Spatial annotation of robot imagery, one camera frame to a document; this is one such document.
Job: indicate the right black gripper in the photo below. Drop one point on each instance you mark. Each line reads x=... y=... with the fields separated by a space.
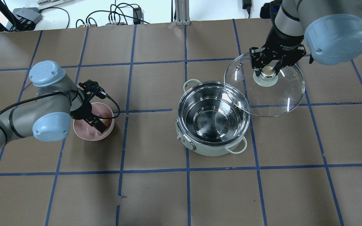
x=282 y=40

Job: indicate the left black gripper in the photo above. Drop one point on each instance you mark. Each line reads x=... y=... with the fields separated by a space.
x=81 y=110

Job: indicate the brown egg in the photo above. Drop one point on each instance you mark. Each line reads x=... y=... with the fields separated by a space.
x=106 y=122

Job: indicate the glass pot lid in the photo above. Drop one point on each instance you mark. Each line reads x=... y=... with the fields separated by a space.
x=266 y=92

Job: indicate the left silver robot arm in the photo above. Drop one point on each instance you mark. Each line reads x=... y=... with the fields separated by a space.
x=47 y=117

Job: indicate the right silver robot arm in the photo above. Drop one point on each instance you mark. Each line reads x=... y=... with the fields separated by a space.
x=331 y=29

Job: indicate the mint green cooking pot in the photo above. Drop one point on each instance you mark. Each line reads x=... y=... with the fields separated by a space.
x=212 y=118

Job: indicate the pink bowl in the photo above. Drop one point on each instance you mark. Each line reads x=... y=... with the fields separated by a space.
x=98 y=130

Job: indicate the black power adapter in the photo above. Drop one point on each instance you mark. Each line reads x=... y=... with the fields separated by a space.
x=137 y=15

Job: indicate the grey hub box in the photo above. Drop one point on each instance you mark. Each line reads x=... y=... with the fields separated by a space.
x=28 y=16

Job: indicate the aluminium frame post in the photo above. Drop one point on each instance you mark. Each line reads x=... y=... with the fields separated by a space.
x=182 y=12

